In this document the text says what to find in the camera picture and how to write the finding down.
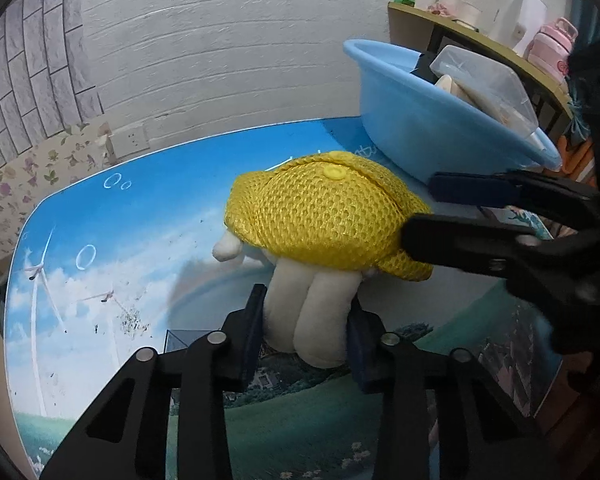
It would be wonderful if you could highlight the white wall socket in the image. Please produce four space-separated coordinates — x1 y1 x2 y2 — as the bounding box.
110 124 149 158

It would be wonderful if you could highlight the pink water bottle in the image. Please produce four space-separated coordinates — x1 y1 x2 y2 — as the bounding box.
524 18 578 84

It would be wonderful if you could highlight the white power adapter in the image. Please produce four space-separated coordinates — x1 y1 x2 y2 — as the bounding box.
526 128 550 151

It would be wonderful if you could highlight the white plush toy yellow net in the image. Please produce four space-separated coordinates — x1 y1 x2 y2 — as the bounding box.
212 151 432 368

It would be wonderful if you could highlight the wooden side table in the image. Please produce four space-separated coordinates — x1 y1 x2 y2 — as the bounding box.
387 2 572 142

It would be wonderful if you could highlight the clear box of toothpicks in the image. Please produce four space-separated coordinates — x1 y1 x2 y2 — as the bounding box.
429 44 539 136

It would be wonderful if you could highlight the white cup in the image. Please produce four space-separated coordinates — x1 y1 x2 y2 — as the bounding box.
454 1 482 30

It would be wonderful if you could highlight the black tube bottle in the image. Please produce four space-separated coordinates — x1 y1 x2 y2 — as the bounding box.
412 52 438 84

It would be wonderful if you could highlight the white jug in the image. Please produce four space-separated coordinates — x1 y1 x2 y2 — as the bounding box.
489 0 547 58

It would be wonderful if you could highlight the light blue plastic basin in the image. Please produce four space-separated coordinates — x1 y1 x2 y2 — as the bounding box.
343 39 562 182

